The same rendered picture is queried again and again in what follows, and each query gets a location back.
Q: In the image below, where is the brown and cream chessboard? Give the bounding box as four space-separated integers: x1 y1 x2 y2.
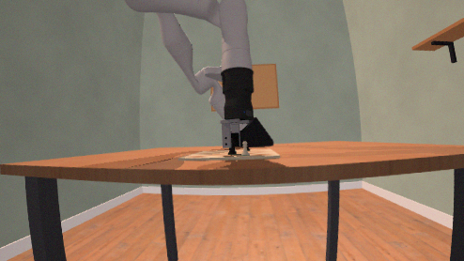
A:
178 149 280 161

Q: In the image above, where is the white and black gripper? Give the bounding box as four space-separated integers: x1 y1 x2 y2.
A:
204 48 254 148

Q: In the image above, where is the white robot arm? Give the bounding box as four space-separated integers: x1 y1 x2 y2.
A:
124 0 250 120

